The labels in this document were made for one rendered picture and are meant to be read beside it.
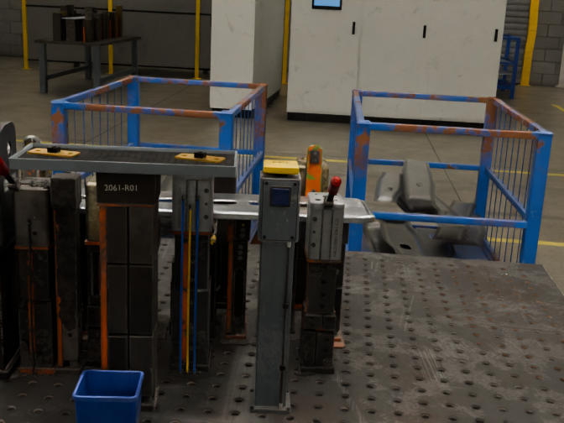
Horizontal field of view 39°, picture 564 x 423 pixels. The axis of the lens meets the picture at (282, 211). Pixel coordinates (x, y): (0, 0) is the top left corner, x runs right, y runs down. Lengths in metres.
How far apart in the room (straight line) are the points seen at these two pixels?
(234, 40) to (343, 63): 1.29
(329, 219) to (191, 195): 0.27
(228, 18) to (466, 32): 2.70
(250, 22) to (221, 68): 0.63
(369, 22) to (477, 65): 1.32
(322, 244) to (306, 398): 0.30
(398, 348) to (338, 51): 7.74
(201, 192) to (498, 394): 0.71
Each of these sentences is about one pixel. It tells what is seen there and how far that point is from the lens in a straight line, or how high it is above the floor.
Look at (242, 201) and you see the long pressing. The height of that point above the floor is 1.00.
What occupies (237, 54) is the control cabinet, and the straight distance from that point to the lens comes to 9.46.
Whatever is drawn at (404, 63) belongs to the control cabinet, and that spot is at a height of 0.74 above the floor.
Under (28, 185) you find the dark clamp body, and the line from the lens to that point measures 1.58.
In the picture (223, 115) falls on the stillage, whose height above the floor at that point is 0.93.
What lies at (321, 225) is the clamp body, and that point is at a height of 1.01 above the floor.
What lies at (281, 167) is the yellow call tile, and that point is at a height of 1.16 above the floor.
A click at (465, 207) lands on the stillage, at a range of 4.24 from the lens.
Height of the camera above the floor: 1.44
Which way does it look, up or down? 15 degrees down
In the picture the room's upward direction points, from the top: 3 degrees clockwise
